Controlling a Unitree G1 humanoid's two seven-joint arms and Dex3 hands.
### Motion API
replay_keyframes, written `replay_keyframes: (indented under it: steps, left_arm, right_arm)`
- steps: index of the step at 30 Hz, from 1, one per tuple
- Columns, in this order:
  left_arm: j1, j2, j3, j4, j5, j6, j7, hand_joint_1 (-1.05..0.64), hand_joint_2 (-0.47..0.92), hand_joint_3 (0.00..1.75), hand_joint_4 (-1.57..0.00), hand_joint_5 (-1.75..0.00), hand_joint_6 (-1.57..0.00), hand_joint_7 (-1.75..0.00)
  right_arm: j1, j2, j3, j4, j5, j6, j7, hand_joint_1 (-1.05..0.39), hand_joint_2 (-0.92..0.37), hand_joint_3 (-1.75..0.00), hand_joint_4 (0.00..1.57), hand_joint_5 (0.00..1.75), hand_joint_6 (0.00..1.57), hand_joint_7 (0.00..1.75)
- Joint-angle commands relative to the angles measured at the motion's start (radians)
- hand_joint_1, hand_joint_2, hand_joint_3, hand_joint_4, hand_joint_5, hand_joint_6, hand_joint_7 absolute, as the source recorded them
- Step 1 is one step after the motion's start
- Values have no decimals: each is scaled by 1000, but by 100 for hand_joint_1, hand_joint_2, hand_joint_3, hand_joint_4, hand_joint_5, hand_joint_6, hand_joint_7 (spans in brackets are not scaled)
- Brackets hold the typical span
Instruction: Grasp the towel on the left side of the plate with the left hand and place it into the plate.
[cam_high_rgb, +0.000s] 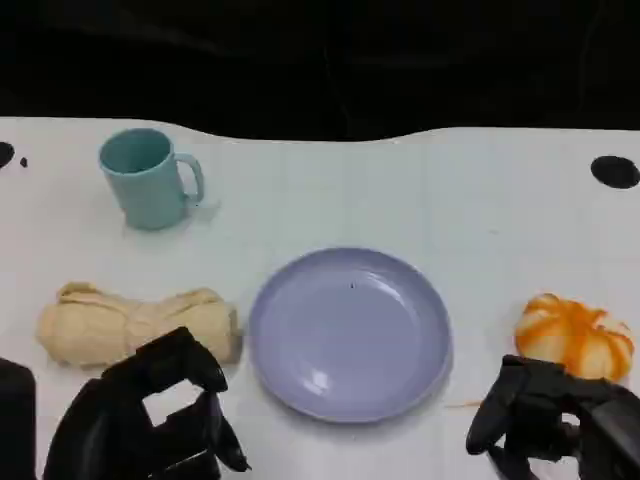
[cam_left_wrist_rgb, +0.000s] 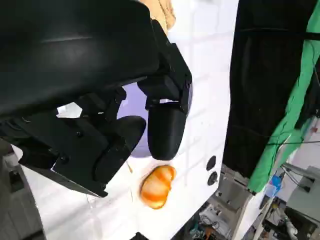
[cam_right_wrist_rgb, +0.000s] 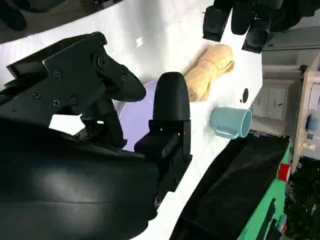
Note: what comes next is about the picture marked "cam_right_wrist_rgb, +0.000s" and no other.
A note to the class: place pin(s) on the black backdrop cloth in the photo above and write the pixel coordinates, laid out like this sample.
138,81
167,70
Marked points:
237,180

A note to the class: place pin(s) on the small white paper scrap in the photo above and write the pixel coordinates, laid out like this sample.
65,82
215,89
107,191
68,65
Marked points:
139,42

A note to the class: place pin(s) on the pale green mug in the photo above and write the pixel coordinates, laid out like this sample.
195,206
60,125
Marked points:
225,120

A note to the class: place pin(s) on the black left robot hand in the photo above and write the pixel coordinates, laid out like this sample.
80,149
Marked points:
241,17

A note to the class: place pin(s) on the beige towel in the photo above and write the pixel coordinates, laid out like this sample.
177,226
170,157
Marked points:
212,67

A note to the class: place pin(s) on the wooden frame machine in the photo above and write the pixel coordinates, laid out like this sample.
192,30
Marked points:
307,112

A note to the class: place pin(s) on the dark green plant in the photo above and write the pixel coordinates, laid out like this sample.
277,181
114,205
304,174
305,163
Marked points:
305,200

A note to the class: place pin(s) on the lilac plate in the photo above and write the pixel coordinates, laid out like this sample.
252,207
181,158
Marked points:
140,117

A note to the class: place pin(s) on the red box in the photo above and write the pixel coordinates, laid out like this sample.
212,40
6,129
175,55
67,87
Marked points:
283,172

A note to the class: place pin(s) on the green cloth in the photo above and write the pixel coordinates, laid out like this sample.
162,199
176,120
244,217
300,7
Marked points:
260,205

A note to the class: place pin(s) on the white cabinet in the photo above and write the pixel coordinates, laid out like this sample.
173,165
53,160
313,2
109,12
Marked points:
275,100

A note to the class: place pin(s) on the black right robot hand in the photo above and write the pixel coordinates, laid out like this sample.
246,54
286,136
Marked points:
62,180

